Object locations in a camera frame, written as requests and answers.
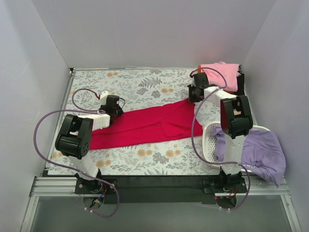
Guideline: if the black folded t-shirt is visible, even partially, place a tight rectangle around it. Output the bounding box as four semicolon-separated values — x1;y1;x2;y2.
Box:
233;73;245;96

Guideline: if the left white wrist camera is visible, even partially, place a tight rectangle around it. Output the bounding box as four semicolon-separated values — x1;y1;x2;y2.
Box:
97;90;109;105

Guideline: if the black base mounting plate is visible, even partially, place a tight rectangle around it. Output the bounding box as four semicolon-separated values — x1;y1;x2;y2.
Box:
75;175;247;204

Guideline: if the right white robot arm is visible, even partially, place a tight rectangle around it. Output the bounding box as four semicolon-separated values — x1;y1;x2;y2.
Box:
188;69;253;193

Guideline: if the pink folded t-shirt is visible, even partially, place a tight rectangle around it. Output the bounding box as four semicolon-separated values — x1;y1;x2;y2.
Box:
198;61;240;92

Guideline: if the white perforated basket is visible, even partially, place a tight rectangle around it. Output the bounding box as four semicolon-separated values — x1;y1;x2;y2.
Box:
202;121;270;162

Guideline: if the red t-shirt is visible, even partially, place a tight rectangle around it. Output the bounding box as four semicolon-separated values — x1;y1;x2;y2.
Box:
90;99;196;150

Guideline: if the aluminium frame rail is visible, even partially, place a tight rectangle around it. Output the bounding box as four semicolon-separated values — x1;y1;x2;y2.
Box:
29;67;290;199

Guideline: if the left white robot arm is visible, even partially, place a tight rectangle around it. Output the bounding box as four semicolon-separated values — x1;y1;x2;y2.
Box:
55;92;124;193

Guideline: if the lavender t-shirt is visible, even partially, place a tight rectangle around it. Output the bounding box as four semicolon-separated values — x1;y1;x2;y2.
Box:
210;125;286;187

